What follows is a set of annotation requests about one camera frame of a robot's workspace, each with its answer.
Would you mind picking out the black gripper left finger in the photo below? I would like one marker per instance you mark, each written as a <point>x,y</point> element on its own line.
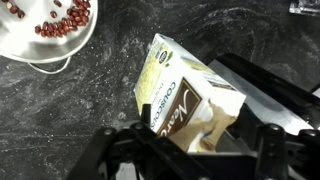
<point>126,150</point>

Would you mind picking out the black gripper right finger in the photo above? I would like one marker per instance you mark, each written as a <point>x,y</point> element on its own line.
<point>283,150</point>

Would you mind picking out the white couscous box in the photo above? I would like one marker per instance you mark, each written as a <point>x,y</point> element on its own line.
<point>180,90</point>

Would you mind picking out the small silver pot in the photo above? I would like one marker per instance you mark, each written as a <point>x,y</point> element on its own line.
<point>26,43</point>

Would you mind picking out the red beans heap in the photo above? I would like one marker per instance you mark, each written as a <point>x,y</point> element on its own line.
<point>63,25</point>

